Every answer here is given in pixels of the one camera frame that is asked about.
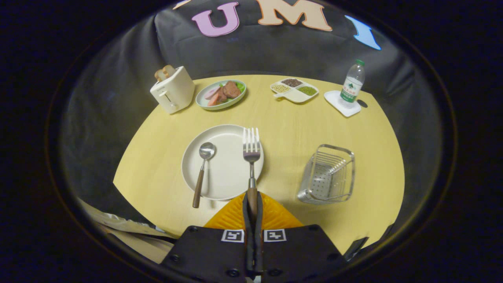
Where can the cream toaster with bread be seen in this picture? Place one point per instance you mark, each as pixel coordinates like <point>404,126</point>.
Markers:
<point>173,92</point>

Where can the large white empty plate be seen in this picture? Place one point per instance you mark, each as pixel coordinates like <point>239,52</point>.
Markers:
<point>226,173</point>

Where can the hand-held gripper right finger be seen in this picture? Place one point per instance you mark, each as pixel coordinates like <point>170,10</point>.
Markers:
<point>259,222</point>

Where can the clear plastic water bottle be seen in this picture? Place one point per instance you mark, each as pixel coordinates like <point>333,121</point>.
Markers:
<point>352,84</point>

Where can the crumpled beige paper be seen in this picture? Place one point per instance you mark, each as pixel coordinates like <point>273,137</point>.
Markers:
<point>125,232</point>

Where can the green plate with meat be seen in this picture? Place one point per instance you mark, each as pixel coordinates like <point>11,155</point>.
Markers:
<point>221,94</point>

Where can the black backdrop cloth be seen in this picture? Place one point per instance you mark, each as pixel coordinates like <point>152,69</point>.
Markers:
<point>118,98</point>

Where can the white square coaster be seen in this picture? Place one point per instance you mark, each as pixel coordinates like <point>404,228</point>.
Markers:
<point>341,104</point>

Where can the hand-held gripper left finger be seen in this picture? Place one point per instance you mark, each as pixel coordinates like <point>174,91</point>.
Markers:
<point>247,220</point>

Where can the white divided dish with grains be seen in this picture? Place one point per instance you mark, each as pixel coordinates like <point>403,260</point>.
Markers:
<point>294,90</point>

